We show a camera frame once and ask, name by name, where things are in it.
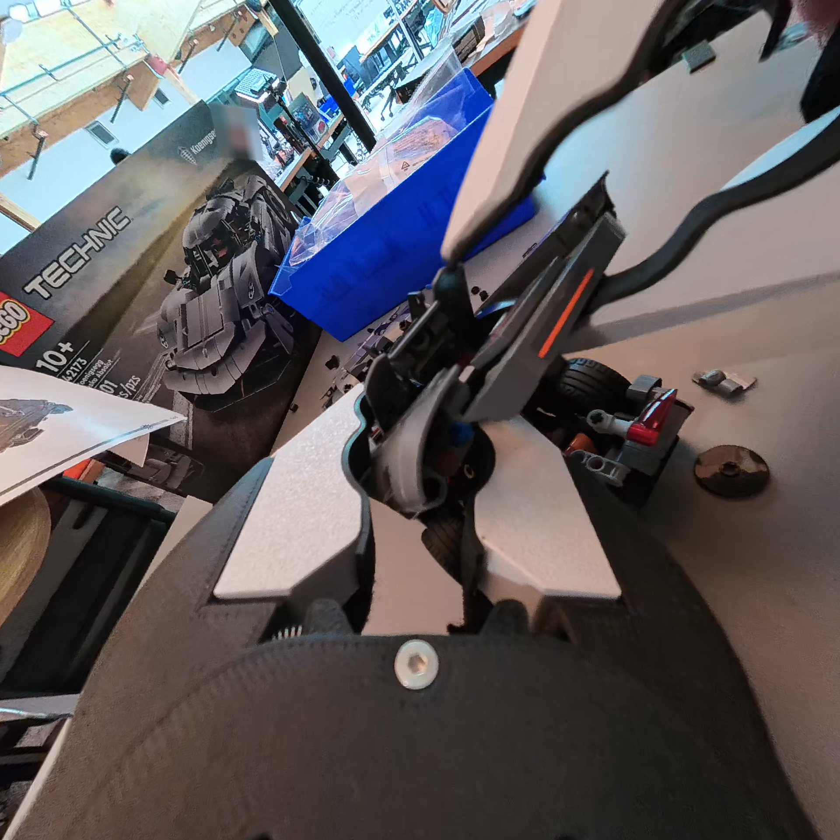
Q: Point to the clear plastic parts bag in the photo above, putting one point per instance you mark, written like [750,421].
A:
[407,151]

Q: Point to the blue plastic bin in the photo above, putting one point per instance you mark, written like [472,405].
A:
[367,262]

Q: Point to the round wooden disc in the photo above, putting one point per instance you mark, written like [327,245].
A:
[23,544]

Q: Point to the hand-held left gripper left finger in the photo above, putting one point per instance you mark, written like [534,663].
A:
[295,512]

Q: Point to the grey lego car model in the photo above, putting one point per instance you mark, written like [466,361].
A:
[590,387]

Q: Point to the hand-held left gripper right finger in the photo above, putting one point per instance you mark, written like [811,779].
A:
[538,525]

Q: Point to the black post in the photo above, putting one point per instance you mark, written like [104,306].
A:
[328,72]

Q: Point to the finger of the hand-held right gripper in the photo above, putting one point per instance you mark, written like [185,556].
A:
[525,98]
[754,243]

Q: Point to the cardboard car model box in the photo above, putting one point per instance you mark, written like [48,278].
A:
[131,262]

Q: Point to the black metal rack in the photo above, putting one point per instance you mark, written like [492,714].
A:
[98,558]

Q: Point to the printed instruction sheet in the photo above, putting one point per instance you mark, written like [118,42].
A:
[65,420]

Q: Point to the grey curved lego piece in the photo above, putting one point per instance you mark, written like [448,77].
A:
[722,382]

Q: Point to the black round screw washer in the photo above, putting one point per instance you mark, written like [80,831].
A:
[715,472]

